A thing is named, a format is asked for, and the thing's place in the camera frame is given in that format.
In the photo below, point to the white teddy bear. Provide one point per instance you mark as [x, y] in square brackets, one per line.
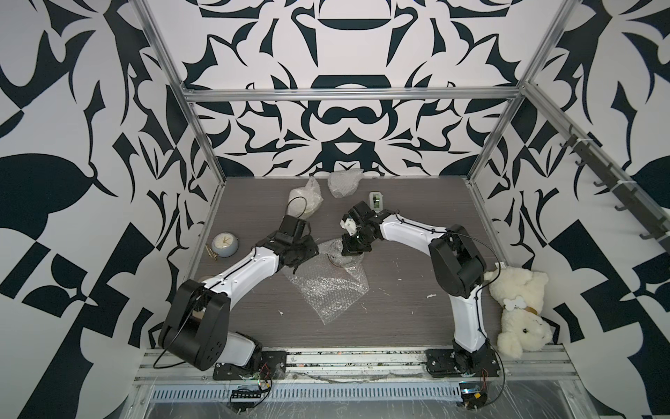
[520, 293]

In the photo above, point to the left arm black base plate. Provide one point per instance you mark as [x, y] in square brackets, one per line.
[264, 365]

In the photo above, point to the white slotted cable duct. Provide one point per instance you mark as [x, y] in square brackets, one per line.
[318, 392]

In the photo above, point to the bubble wrap sheet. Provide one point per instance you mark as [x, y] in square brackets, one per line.
[330, 282]
[304, 201]
[344, 183]

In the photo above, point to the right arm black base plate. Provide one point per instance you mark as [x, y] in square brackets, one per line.
[459, 362]

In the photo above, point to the aluminium frame rail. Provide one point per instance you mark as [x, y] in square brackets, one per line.
[351, 94]

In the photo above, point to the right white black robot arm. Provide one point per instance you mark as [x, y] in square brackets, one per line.
[457, 263]

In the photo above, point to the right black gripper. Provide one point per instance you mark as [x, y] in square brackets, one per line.
[346, 247]

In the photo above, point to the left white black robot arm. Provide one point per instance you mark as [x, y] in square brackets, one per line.
[196, 329]

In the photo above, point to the left electronics board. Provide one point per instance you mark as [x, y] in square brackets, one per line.
[241, 400]

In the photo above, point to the right electronics board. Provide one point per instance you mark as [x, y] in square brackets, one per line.
[474, 396]

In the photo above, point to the grey wall hook rail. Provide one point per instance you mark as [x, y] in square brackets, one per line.
[613, 179]

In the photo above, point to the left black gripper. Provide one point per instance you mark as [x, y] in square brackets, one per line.
[311, 246]

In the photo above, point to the electronics board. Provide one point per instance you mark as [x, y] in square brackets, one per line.
[241, 400]
[474, 396]

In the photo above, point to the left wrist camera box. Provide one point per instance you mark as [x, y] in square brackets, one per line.
[291, 229]

